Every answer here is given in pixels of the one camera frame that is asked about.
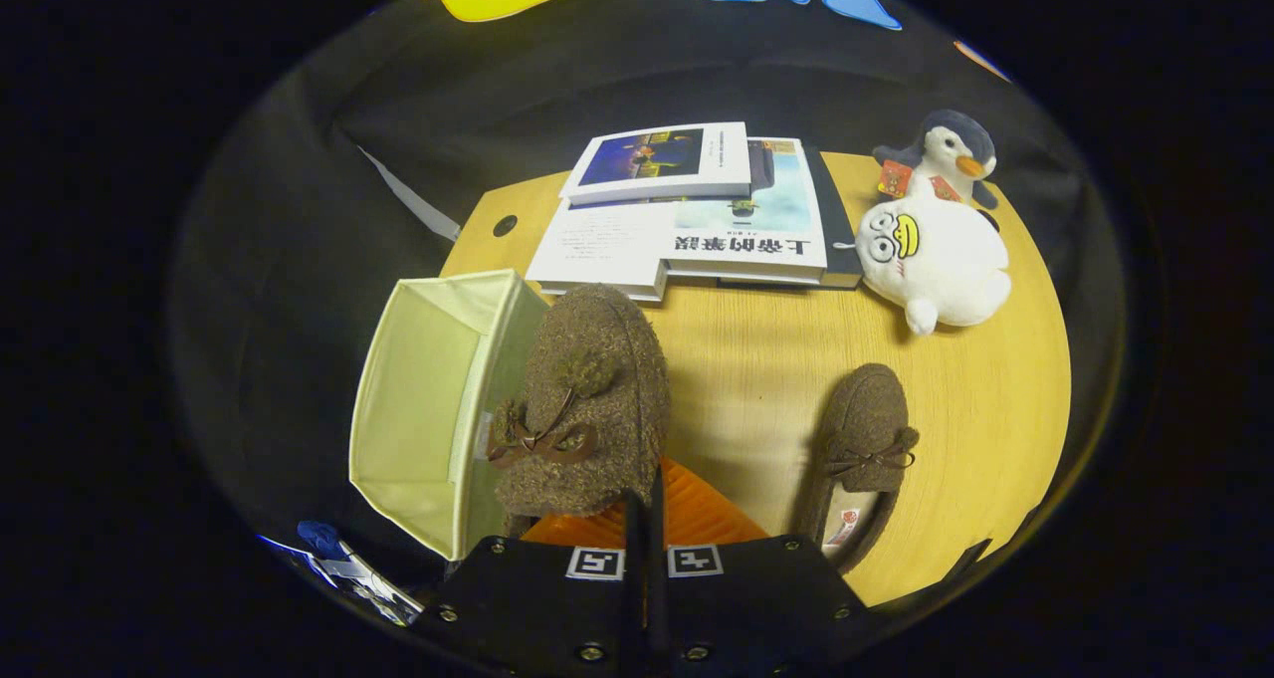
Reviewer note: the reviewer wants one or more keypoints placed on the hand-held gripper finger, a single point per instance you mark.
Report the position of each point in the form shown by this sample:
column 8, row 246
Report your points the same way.
column 657, row 608
column 634, row 608

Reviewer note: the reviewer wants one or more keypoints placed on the brown fuzzy shoe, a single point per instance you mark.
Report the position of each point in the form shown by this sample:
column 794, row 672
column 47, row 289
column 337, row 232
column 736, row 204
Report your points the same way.
column 866, row 409
column 597, row 359

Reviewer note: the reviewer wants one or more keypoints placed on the pale green fabric storage box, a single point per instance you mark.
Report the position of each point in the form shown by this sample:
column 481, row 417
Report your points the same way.
column 418, row 389

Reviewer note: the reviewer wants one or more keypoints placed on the white book with sky picture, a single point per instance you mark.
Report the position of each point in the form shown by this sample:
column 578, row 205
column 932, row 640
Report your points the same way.
column 776, row 200

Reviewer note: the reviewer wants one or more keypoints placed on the black notebook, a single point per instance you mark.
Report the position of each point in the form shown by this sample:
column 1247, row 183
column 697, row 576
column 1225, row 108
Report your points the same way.
column 831, row 220

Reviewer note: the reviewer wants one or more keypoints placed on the white seal plush toy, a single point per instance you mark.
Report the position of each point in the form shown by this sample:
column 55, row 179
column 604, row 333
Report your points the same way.
column 946, row 270

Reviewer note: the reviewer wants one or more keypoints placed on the book with blue photo cover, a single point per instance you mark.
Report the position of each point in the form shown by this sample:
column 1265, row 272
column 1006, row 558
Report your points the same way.
column 657, row 155

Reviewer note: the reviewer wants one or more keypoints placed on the penguin plush toy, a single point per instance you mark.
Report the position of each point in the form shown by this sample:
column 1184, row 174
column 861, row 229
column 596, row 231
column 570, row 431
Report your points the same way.
column 951, row 150

